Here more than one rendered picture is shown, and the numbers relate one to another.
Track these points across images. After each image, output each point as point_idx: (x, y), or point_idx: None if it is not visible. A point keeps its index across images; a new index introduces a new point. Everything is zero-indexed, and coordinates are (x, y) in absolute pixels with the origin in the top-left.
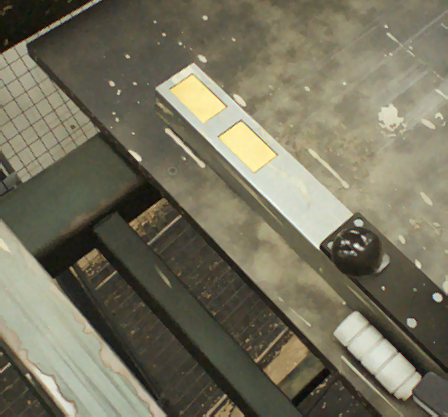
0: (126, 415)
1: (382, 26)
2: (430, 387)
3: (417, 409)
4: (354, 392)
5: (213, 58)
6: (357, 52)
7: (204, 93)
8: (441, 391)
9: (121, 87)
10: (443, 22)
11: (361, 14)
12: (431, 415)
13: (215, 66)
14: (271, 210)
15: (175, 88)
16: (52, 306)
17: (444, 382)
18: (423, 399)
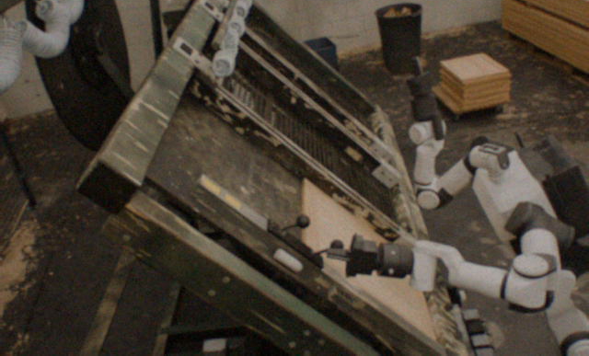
0: (266, 283)
1: (224, 159)
2: (330, 250)
3: (299, 275)
4: (283, 275)
5: (191, 172)
6: (224, 168)
7: (212, 184)
8: (333, 250)
9: (176, 185)
10: (236, 157)
11: (216, 155)
12: (332, 258)
13: (194, 175)
14: (248, 222)
15: (204, 183)
16: (231, 257)
17: (332, 248)
18: (331, 253)
